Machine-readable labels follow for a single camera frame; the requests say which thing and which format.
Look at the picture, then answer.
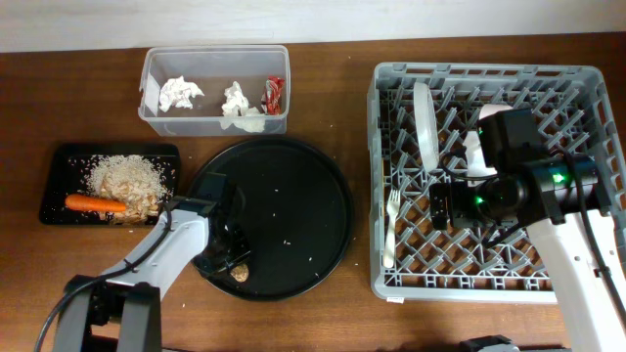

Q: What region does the clear plastic bin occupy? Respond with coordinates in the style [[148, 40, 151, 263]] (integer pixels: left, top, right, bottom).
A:
[[138, 45, 291, 137]]

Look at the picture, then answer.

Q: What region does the tissue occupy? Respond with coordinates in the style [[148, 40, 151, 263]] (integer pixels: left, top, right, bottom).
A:
[[221, 81, 249, 117], [158, 75, 204, 112], [220, 108, 265, 133]]

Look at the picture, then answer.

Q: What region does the orange carrot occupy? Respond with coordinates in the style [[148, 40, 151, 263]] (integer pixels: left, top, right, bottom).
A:
[[65, 194, 126, 212]]

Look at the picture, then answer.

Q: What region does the black rectangular tray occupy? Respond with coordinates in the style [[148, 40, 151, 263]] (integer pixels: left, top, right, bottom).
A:
[[39, 142, 181, 226]]

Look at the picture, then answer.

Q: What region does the pink bowl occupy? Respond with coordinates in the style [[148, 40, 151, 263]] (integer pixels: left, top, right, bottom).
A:
[[478, 104, 512, 119]]

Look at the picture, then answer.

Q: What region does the round black tray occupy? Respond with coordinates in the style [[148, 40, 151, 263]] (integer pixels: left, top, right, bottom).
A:
[[187, 137, 354, 301]]

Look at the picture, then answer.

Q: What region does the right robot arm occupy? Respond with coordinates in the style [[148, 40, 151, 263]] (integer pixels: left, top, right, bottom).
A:
[[428, 153, 625, 351]]

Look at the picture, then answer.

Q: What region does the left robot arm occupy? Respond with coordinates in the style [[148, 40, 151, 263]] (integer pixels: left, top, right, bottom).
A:
[[44, 197, 250, 351]]

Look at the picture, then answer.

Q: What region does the white plastic fork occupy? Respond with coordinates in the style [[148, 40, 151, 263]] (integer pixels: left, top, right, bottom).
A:
[[382, 190, 401, 269]]

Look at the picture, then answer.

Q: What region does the grey plate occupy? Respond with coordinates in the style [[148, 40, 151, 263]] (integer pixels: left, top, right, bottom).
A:
[[413, 82, 439, 173]]

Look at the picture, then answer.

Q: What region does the red snack wrapper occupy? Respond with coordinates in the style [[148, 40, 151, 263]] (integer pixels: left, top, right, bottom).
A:
[[261, 76, 285, 115]]

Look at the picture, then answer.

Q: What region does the peanut shells and rice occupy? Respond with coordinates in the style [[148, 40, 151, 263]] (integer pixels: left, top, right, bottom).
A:
[[79, 155, 168, 225]]

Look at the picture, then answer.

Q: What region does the grey dishwasher rack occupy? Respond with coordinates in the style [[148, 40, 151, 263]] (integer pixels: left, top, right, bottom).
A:
[[367, 63, 625, 304]]

